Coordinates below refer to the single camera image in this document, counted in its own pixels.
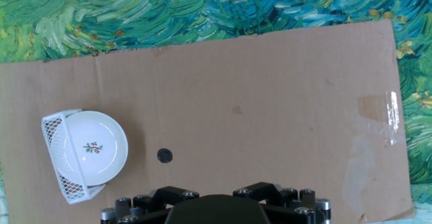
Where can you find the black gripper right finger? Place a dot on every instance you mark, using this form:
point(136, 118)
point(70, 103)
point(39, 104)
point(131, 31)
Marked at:
point(287, 202)

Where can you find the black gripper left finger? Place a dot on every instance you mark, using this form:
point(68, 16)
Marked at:
point(148, 203)

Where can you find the small white bowl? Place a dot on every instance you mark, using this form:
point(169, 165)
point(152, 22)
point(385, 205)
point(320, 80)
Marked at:
point(101, 129)

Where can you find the black round dot marker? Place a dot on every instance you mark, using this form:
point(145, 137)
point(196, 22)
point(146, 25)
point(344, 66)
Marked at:
point(164, 155)

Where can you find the brown cardboard sheet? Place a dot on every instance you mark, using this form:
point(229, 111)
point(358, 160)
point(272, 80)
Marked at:
point(236, 82)

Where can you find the painted landscape tablecloth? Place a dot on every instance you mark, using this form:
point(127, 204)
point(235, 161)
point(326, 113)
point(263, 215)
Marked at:
point(135, 11)

